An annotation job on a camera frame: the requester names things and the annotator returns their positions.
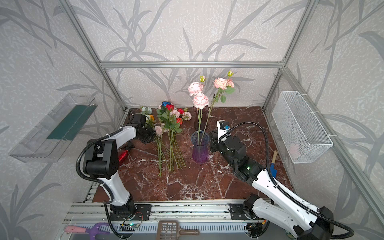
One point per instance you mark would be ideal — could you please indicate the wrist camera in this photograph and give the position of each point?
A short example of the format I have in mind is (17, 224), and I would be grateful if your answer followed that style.
(138, 119)
(223, 127)

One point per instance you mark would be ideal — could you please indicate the clear plastic tray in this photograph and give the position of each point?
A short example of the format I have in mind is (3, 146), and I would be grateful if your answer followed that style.
(48, 140)

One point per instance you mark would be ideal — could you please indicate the dark red glass vase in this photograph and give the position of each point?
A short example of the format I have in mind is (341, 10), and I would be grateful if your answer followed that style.
(205, 112)

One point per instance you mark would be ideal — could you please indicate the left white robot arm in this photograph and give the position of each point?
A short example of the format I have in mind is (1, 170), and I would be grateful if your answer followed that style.
(99, 162)

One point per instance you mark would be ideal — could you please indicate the blue scoop brush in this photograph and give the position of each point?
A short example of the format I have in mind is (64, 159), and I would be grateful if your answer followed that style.
(273, 164)

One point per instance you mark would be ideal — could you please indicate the red handheld tool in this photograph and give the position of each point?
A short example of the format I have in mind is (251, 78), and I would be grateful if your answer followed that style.
(123, 153)

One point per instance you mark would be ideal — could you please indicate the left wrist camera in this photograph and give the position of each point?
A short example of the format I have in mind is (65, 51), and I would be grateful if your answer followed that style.
(138, 119)

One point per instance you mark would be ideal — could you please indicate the white wire basket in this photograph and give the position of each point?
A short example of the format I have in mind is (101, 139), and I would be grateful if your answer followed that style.
(301, 131)

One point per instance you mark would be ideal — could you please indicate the flower bunch on table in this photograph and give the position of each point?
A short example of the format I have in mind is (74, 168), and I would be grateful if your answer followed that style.
(167, 125)

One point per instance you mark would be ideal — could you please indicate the pale pink peony stem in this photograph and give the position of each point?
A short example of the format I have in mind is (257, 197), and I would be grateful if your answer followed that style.
(200, 100)

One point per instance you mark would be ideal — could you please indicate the brown plastic scoop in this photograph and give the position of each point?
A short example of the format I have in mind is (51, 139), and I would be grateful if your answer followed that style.
(171, 230)

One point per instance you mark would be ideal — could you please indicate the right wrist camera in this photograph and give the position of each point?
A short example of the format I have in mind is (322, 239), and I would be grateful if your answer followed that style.
(223, 127)

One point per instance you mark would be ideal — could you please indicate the white pink-edged rose stem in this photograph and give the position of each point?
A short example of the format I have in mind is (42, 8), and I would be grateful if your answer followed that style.
(223, 87)

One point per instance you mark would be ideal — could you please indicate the purple glass vase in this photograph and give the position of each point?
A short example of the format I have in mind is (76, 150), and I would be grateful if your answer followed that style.
(200, 141)

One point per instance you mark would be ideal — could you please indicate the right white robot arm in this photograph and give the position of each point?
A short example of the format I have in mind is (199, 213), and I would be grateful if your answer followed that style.
(286, 209)

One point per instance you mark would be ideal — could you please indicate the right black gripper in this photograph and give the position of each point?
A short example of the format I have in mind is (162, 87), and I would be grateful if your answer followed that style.
(215, 144)

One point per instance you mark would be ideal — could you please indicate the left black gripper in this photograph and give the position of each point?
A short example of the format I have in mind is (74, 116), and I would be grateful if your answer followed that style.
(147, 132)

